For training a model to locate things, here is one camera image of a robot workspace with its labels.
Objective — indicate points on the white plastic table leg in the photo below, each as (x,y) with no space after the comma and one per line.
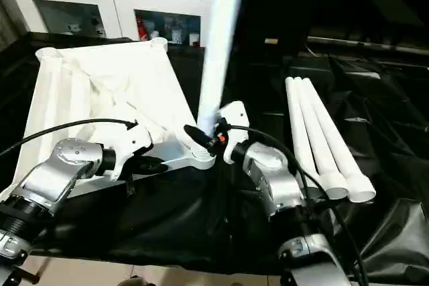
(218,48)
(298,115)
(326,115)
(312,115)

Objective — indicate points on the white plastic table top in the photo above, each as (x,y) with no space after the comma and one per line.
(100,75)

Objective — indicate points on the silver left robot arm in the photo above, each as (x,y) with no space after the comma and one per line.
(72,155)

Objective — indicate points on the black mat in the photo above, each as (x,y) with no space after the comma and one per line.
(167,225)

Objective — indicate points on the white mug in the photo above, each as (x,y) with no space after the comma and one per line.
(154,35)
(193,39)

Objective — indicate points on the red bottle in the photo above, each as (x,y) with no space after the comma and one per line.
(141,29)

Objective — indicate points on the grey metal rail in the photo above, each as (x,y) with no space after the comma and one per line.
(368,45)

